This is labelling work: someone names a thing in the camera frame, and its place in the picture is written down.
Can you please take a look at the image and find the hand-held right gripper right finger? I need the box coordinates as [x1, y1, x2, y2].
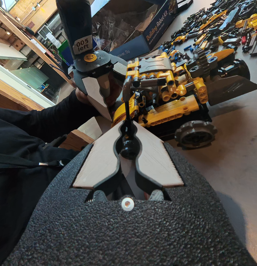
[133, 121, 184, 195]

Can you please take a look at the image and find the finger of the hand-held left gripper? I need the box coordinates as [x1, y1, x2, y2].
[82, 77, 113, 122]
[113, 60, 129, 83]

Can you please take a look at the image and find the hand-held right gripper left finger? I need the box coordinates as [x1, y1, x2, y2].
[73, 121, 123, 195]

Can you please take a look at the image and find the black long axle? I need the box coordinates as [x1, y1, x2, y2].
[119, 100, 140, 160]

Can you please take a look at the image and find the yellow toy vehicle model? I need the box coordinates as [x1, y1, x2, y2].
[111, 49, 257, 149]

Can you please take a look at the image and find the person's left forearm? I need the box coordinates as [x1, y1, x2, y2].
[0, 89, 102, 144]

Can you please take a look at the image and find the grey desk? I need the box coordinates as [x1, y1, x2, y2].
[95, 0, 257, 265]

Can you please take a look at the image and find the person's left hand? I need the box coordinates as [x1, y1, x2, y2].
[75, 77, 123, 114]

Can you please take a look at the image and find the green plastic bin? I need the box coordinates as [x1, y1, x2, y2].
[57, 40, 69, 54]

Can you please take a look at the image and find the dark blue kit box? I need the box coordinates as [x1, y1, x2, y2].
[91, 0, 179, 61]

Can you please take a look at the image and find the blue plastic bin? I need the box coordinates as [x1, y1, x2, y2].
[62, 48, 73, 63]

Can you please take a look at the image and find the clear plastic bag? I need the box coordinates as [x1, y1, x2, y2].
[92, 4, 158, 48]

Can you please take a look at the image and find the black chair armrest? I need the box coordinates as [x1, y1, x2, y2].
[43, 134, 68, 149]

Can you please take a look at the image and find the small black box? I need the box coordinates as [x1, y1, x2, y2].
[177, 0, 193, 9]

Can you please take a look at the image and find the pile of mixed coloured pieces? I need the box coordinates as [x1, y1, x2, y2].
[157, 8, 257, 61]

